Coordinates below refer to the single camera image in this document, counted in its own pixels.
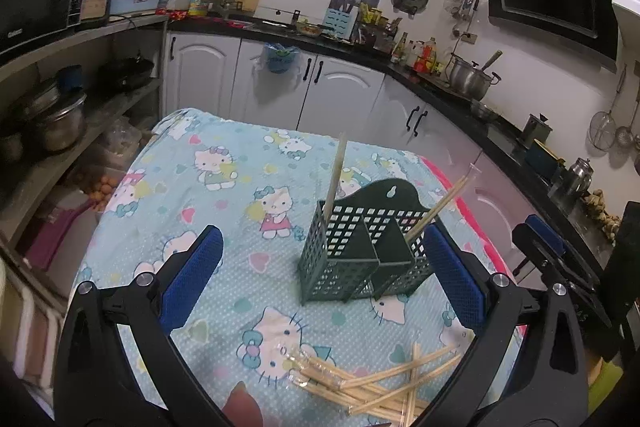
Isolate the light blue knife block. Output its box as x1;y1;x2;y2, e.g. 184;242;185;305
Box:
322;8;358;40

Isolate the hello kitty tablecloth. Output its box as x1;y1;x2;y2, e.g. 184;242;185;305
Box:
77;108;472;426

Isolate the green plastic utensil basket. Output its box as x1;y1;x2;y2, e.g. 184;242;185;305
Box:
297;179;433;305

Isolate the steel stock pot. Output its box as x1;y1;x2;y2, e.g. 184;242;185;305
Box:
447;50;503;101

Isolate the metal storage shelf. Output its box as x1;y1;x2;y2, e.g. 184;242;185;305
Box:
0;13;170;249

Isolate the blue hanging basket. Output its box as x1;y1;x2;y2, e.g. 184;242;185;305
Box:
264;42;299;74

